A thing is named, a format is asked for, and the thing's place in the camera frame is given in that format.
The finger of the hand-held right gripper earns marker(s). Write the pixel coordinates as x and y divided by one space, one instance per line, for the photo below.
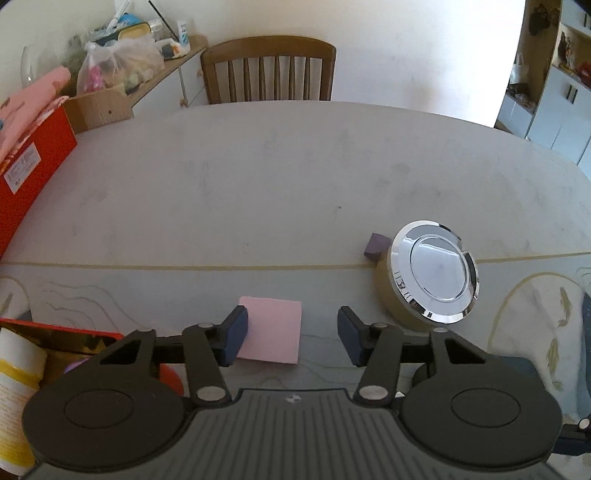
575 441

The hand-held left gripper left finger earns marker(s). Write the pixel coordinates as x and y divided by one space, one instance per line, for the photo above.
235 336

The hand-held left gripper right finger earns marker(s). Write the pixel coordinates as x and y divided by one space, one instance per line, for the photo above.
350 337

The pink sticky note pad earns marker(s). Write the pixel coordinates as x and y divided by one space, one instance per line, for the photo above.
274 332

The red tin box gold inside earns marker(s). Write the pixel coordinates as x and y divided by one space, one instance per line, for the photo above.
69 339

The white bottle yellow label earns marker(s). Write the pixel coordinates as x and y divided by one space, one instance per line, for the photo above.
18 387

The small dark purple block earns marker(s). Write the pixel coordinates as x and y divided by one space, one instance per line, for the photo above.
376 244

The round tin with silver lid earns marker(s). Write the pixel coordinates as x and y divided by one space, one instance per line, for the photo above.
431 279

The fish printed table mat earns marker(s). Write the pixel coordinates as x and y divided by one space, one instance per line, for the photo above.
138 300

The brown cardboard box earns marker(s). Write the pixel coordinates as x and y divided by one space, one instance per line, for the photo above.
98 110

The wooden chair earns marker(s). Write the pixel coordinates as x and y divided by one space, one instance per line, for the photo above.
268 71

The white sideboard wooden top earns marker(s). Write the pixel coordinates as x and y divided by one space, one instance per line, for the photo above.
184 74

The large red cardboard box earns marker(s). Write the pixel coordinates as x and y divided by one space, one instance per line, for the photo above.
27 161

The clear plastic bag with goods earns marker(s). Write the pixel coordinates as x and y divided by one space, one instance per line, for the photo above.
120 60

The small white bottle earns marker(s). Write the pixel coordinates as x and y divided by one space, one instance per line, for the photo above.
183 32

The pink printed cloth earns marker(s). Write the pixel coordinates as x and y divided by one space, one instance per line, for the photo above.
27 108

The yellow lidded box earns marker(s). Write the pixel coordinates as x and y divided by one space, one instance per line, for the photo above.
134 30

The clear wine glass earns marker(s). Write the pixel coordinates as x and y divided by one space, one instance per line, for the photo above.
28 64

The dark hanging bag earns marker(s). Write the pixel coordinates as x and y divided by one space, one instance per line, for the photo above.
538 18

